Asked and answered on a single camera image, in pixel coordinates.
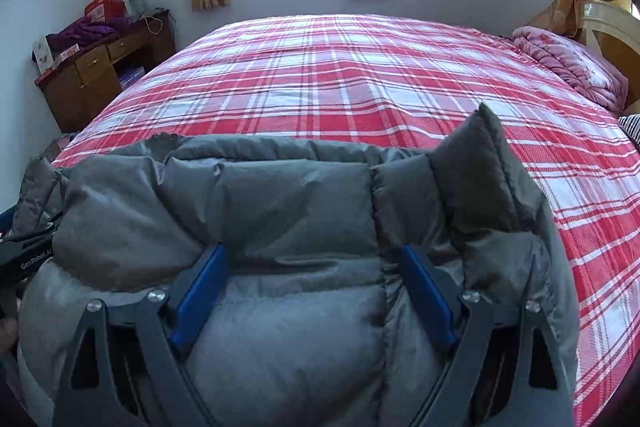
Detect bed with red plaid sheet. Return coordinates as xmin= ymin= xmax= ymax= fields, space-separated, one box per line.
xmin=50 ymin=13 xmax=640 ymax=423

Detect person's left hand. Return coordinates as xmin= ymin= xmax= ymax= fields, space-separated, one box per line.
xmin=0 ymin=318 xmax=20 ymax=355

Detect grey puffer jacket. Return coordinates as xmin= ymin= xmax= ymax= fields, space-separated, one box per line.
xmin=10 ymin=103 xmax=581 ymax=427

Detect brown wooden desk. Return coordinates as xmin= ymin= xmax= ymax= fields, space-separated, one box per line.
xmin=34 ymin=9 xmax=177 ymax=134

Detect white upright box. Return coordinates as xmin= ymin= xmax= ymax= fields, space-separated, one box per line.
xmin=31 ymin=38 xmax=55 ymax=75

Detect red cardboard box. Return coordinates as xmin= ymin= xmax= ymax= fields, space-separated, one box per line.
xmin=84 ymin=0 xmax=115 ymax=20

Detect striped pillow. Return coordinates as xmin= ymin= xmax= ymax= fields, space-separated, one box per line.
xmin=617 ymin=113 xmax=640 ymax=148

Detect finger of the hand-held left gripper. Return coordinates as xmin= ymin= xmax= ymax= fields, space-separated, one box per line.
xmin=0 ymin=207 xmax=66 ymax=254

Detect flat pink white box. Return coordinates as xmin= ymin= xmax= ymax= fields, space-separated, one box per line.
xmin=50 ymin=44 xmax=81 ymax=68

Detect stacked boxes under desk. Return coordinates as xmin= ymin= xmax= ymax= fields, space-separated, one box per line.
xmin=117 ymin=67 xmax=148 ymax=90

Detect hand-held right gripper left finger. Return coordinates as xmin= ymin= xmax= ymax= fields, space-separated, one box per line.
xmin=52 ymin=243 xmax=229 ymax=427

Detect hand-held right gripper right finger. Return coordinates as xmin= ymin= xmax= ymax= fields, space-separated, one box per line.
xmin=400 ymin=244 xmax=573 ymax=427

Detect pink folded quilt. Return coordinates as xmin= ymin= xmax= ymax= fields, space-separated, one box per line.
xmin=512 ymin=26 xmax=630 ymax=112

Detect purple clothes pile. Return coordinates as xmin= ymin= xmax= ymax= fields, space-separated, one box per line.
xmin=46 ymin=16 xmax=131 ymax=52

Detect cream wooden headboard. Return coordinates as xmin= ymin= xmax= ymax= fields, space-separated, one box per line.
xmin=580 ymin=0 xmax=640 ymax=108

